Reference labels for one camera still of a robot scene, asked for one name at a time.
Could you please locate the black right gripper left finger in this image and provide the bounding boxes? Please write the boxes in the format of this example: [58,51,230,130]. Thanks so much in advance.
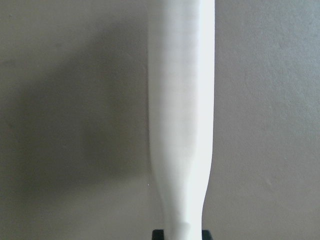
[151,222,167,240]

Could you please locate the cream hand brush black bristles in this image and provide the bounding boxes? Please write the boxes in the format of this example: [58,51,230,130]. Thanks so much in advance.
[147,0,215,240]

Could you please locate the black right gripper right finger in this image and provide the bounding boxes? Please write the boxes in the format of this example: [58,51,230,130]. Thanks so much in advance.
[199,222,212,240]

